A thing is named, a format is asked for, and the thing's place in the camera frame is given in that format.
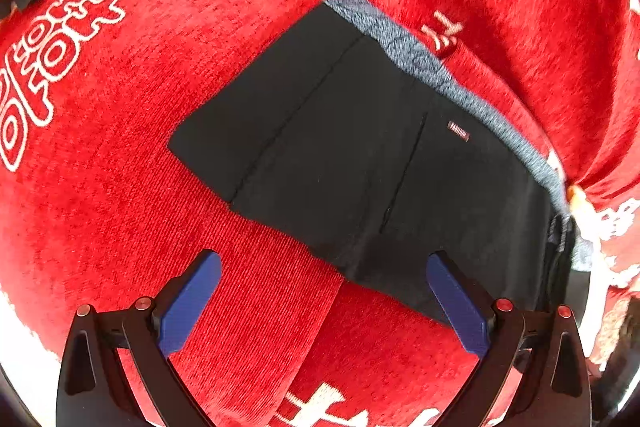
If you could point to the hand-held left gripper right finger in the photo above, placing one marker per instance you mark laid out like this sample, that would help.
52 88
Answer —
462 307

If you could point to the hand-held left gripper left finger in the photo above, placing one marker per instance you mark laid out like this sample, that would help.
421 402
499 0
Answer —
187 307

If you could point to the black pants with grey trim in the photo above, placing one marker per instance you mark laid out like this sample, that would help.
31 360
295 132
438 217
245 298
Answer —
350 157

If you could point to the red printed blanket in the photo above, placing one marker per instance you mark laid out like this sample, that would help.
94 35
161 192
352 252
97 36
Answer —
125 217

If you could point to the small cream orange object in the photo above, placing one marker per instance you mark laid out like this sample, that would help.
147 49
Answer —
575 199

